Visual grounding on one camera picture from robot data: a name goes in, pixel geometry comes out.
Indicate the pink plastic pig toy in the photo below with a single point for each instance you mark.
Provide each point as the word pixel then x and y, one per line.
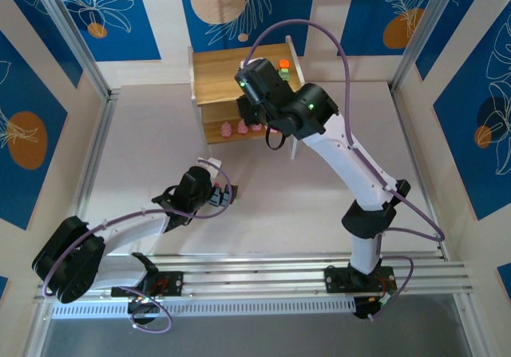
pixel 273 130
pixel 242 128
pixel 226 129
pixel 256 128

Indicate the green toy truck orange top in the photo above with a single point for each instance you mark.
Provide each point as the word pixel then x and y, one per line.
pixel 284 71

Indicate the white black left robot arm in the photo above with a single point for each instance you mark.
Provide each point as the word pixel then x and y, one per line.
pixel 131 229

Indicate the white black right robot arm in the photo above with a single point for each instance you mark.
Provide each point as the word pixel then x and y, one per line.
pixel 351 169

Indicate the wooden two-tier shelf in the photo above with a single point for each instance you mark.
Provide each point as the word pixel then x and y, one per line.
pixel 215 77

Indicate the black controller board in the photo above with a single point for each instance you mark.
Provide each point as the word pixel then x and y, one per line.
pixel 137 307
pixel 365 309

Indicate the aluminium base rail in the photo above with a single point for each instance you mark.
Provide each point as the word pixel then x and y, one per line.
pixel 259 277

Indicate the aluminium side rail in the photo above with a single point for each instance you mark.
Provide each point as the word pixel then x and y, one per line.
pixel 93 165
pixel 413 153

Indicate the aluminium frame post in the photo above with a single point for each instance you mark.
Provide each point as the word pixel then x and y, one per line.
pixel 425 29
pixel 81 45

